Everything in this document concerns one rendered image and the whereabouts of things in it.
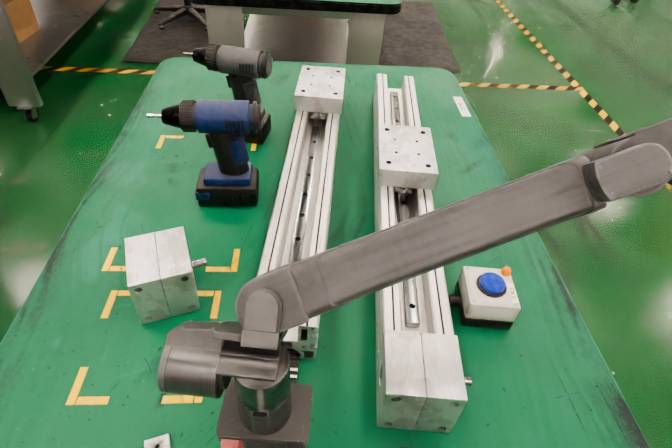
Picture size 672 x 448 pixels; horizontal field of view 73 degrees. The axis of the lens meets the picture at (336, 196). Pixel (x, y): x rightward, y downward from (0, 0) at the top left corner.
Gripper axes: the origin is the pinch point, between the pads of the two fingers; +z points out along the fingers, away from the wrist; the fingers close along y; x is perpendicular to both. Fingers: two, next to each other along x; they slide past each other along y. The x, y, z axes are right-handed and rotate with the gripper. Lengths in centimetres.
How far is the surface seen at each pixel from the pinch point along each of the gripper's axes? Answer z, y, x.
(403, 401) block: -6.5, -16.3, -3.2
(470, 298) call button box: -4.4, -28.5, -21.2
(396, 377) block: -8.1, -15.4, -5.4
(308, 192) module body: -4.7, -1.1, -44.0
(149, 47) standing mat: 75, 131, -285
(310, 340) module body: -3.9, -4.1, -12.4
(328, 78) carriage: -12, -3, -79
